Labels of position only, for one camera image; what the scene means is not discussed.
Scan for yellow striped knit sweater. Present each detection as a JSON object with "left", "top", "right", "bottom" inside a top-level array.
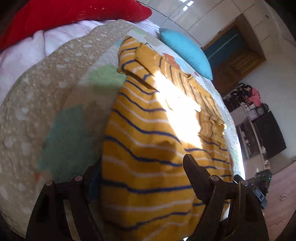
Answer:
[{"left": 101, "top": 36, "right": 232, "bottom": 240}]

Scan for patchwork heart quilt bedspread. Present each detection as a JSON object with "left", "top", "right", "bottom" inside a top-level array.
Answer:
[{"left": 1, "top": 20, "right": 245, "bottom": 240}]

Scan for purple alarm clock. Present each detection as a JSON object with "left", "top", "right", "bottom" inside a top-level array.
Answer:
[{"left": 246, "top": 109, "right": 259, "bottom": 121}]

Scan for red patterned blanket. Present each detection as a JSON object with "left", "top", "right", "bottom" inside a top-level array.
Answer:
[{"left": 1, "top": 0, "right": 152, "bottom": 51}]

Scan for turquoise knit pillow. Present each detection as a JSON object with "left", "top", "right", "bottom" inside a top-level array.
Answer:
[{"left": 159, "top": 28, "right": 213, "bottom": 80}]

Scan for white glossy wardrobe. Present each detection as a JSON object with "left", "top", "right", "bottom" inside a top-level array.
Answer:
[{"left": 138, "top": 0, "right": 278, "bottom": 49}]

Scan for brown wooden door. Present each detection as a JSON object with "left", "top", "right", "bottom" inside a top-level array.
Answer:
[{"left": 202, "top": 22, "right": 266, "bottom": 97}]

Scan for cluttered white shelf unit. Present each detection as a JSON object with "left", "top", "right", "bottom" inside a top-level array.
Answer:
[{"left": 223, "top": 83, "right": 270, "bottom": 160}]

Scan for black monitor screen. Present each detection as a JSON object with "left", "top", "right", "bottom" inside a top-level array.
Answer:
[{"left": 254, "top": 111, "right": 287, "bottom": 159}]

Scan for pink garment on shelf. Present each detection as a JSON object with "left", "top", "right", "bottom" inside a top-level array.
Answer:
[{"left": 249, "top": 88, "right": 261, "bottom": 106}]

